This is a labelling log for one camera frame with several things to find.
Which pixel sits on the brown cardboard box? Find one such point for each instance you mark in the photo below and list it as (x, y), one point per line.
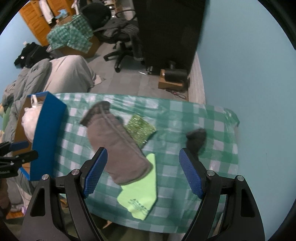
(92, 46)

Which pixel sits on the green checked cloth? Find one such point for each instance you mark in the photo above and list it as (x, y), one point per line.
(69, 32)

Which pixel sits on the black bag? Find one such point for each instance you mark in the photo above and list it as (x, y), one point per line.
(30, 54)

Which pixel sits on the white mesh bath pouf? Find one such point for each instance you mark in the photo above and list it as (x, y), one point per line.
(30, 120)

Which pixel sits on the white cloth on floor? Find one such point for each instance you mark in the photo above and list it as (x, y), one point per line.
(98, 80)

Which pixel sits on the green checked tablecloth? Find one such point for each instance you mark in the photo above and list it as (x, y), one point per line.
(180, 115)

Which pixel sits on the black cylindrical device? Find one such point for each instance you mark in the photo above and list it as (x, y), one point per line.
(175, 74)

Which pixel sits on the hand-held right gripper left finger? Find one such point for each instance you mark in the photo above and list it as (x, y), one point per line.
(96, 171)

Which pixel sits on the black wardrobe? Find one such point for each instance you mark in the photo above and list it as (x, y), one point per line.
(166, 32)

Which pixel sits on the grey clothes on chair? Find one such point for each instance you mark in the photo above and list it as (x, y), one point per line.
(120, 30)

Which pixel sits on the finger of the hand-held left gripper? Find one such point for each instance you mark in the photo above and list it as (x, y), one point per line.
(19, 145)
(20, 157)

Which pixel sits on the green sparkly scouring cloth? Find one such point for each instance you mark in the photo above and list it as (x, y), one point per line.
(138, 129)

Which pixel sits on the black office chair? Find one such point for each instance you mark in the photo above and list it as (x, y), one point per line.
(121, 53)

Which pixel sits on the green pillow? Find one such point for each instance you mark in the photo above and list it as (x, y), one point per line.
(6, 118)

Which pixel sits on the bed with grey sheet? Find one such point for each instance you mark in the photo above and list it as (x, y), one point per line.
(69, 74)

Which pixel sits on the light green cloth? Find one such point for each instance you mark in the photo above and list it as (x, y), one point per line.
(138, 197)

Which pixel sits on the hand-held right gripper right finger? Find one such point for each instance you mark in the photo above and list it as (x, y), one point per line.
(190, 172)

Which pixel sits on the wooden wardrobe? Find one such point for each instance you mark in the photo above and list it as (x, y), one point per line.
(32, 20)

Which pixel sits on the black backpack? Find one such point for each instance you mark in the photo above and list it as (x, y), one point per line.
(96, 15)

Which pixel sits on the blue cardboard box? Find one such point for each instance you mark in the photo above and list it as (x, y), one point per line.
(46, 139)

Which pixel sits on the dark grey sock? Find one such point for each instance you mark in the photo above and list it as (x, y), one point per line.
(196, 141)

